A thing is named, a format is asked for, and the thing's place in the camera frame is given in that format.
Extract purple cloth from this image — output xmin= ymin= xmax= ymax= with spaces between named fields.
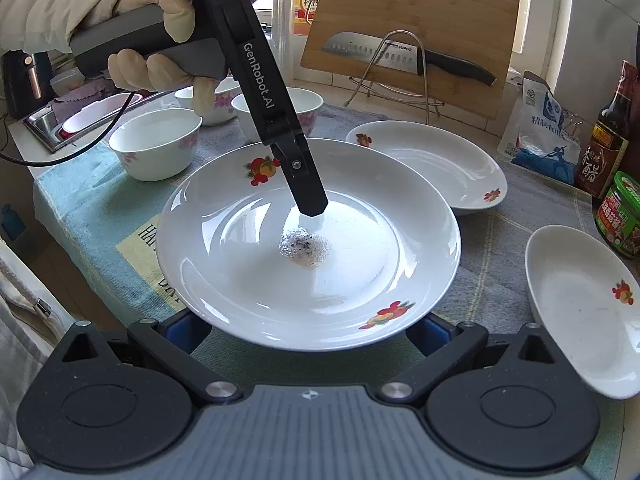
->
xmin=50 ymin=82 xmax=112 ymax=118

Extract white bowl pink flowers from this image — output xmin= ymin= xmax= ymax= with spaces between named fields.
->
xmin=174 ymin=77 xmax=243 ymax=127
xmin=108 ymin=108 xmax=203 ymax=182
xmin=231 ymin=87 xmax=325 ymax=143

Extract green-lidded sauce jar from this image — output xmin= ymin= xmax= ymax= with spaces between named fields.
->
xmin=594 ymin=171 xmax=640 ymax=260

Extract black cable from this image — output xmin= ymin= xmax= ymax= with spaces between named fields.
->
xmin=0 ymin=90 xmax=138 ymax=168

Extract grey and teal checked towel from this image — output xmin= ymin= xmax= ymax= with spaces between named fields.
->
xmin=32 ymin=102 xmax=640 ymax=480

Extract black-handled kitchen knife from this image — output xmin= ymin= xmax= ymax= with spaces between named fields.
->
xmin=321 ymin=31 xmax=498 ymax=87

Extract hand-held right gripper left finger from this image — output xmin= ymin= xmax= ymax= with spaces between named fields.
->
xmin=62 ymin=308 xmax=241 ymax=407

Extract black kitchen appliance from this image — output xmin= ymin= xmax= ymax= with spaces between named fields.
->
xmin=0 ymin=49 xmax=56 ymax=120

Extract person's left forearm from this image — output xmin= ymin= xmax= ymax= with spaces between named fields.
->
xmin=0 ymin=0 xmax=168 ymax=56

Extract metal wire rack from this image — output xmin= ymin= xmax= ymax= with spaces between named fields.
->
xmin=348 ymin=30 xmax=446 ymax=126

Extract white and blue salt bag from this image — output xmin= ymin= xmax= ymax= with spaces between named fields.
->
xmin=497 ymin=71 xmax=596 ymax=186

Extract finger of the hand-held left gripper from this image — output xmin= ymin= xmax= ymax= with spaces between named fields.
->
xmin=270 ymin=131 xmax=329 ymax=219

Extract person's beige jacket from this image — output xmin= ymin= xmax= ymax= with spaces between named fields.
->
xmin=0 ymin=235 xmax=81 ymax=480

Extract small white container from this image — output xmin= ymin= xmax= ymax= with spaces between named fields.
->
xmin=50 ymin=66 xmax=87 ymax=95

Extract clear plastic wrap roll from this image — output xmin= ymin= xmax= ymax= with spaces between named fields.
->
xmin=271 ymin=0 xmax=297 ymax=81

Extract pink and white container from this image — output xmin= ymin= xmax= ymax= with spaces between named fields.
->
xmin=59 ymin=92 xmax=146 ymax=138

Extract dark sauce bottle red label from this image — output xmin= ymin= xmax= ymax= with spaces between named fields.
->
xmin=575 ymin=60 xmax=640 ymax=198

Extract bamboo cutting board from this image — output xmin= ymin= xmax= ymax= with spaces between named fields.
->
xmin=300 ymin=0 xmax=521 ymax=121

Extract metal tray with dish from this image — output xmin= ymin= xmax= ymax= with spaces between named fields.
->
xmin=22 ymin=90 xmax=176 ymax=156

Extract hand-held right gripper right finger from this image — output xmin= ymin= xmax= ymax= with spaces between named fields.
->
xmin=384 ymin=312 xmax=557 ymax=406

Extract person's left hand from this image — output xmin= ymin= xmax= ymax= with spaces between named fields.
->
xmin=107 ymin=0 xmax=225 ymax=118

